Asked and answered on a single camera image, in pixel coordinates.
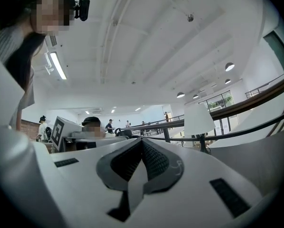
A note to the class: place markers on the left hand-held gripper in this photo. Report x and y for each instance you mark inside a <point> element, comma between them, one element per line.
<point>59,132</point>

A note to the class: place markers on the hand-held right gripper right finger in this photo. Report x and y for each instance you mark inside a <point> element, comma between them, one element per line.
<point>192,186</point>

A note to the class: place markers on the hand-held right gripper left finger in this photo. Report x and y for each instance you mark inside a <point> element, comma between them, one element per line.
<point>85,174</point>

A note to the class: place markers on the black office chair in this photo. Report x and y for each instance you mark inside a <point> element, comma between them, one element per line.
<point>123,132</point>

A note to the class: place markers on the white shade table lamp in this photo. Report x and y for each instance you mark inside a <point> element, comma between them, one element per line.
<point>199,119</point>

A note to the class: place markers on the person's white shirt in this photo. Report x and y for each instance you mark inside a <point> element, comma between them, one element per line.
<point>28,98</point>

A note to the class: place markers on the fluorescent tube ceiling lamp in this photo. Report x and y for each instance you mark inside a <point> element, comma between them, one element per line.
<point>58,65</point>

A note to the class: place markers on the glass entrance doors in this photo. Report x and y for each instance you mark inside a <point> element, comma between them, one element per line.
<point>218,103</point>

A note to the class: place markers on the dome pendant lamp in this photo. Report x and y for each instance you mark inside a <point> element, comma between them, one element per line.
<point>227,81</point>
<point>180,95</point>
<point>195,96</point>
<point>230,67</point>

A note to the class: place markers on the dark railing with wooden top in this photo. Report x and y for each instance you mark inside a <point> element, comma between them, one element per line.
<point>251,100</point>

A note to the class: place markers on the white air conditioner vent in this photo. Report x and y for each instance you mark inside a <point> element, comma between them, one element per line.
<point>53,40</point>

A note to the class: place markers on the white ceiling pipe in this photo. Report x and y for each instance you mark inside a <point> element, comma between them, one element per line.
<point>115,22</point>

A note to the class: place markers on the person's head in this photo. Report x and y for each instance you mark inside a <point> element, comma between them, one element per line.
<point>54,11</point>

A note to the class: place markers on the teal door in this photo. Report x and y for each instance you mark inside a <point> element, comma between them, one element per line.
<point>276,46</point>

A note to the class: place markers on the black head-worn camera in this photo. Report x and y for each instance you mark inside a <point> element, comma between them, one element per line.
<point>83,7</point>

